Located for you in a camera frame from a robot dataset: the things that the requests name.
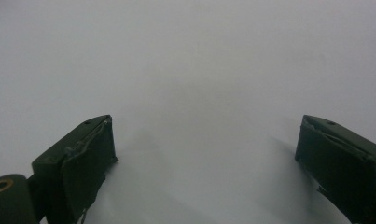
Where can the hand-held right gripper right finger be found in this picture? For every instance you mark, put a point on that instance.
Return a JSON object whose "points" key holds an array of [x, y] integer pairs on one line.
{"points": [[344, 168]]}

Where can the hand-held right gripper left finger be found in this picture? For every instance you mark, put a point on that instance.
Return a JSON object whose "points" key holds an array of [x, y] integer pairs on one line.
{"points": [[73, 174]]}

